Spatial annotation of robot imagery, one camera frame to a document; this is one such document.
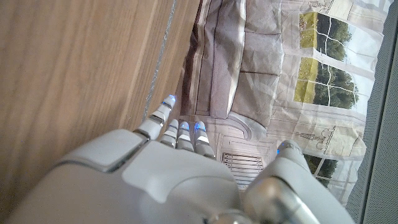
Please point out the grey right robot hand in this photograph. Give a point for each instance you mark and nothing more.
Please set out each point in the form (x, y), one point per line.
(174, 180)

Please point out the grey tape outline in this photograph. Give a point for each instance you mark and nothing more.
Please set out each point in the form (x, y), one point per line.
(160, 56)

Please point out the printed living room backdrop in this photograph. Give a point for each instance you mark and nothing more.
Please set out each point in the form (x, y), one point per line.
(264, 77)

